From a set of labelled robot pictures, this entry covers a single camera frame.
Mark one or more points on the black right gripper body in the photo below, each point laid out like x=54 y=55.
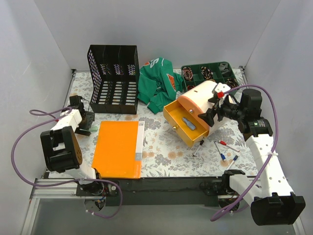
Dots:
x=217 y=112

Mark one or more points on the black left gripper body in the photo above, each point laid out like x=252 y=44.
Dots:
x=88 y=120

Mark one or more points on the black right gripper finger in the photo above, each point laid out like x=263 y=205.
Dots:
x=209 y=116
x=216 y=98

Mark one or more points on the blue highlighter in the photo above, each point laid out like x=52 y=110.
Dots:
x=189 y=124

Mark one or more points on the white drawer organizer box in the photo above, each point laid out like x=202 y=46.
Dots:
x=190 y=105

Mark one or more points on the red-capped marker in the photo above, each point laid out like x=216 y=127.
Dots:
x=228 y=146

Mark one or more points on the blue-capped marker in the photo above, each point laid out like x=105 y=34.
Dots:
x=232 y=162
x=219 y=151

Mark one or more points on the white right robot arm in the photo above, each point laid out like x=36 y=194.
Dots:
x=271 y=199

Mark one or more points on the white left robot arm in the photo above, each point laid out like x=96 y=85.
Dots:
x=60 y=146

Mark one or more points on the green highlighter by holder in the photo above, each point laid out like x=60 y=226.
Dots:
x=93 y=129

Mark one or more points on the brown black rolled tie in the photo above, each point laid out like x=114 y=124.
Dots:
x=231 y=82

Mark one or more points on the white-spotted black rolled tie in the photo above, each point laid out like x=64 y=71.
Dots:
x=206 y=73

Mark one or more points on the orange black rolled tie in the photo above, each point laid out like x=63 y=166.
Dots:
x=189 y=87

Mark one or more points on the green compartment organizer tray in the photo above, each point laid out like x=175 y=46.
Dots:
x=219 y=72

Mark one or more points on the grey folded sock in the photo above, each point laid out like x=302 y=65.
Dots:
x=225 y=69

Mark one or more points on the pink black rolled tie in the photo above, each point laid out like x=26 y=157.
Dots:
x=187 y=73

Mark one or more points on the orange notebook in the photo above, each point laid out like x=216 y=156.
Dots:
x=119 y=149

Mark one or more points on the black mesh file holder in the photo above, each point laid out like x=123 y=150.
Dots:
x=115 y=73

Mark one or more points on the green sweatshirt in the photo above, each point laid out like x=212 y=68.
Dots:
x=158 y=84

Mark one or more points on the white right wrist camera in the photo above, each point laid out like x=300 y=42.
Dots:
x=220 y=90

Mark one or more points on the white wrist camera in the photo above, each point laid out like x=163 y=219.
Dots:
x=75 y=100
x=220 y=90

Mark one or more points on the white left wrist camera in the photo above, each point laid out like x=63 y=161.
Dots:
x=75 y=100

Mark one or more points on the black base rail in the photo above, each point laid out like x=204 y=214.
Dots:
x=207 y=191

